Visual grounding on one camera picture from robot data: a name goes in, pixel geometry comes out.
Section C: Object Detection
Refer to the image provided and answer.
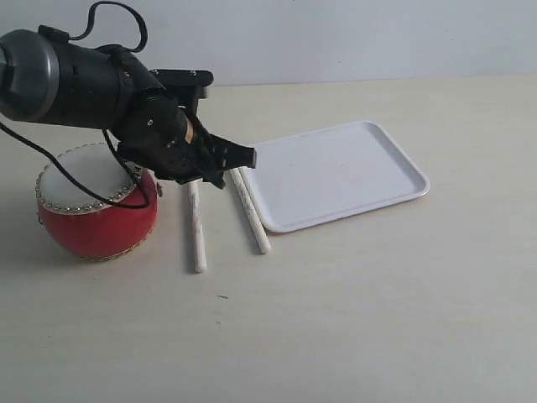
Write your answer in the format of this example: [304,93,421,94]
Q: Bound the red small drum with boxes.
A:
[35,143,161,260]

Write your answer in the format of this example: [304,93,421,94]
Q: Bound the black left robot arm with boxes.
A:
[1,27,257,188]

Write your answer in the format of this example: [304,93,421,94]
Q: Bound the white plastic tray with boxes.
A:
[240,121,430,233]

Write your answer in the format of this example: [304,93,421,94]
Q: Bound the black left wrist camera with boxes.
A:
[151,69,214,115]

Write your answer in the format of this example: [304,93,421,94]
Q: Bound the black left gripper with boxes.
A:
[112,79,257,189]

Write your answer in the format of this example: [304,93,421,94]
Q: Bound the white drumstick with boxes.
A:
[230,169,272,254]
[188,181,207,273]

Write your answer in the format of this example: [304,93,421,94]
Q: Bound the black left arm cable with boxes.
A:
[0,1,153,210]

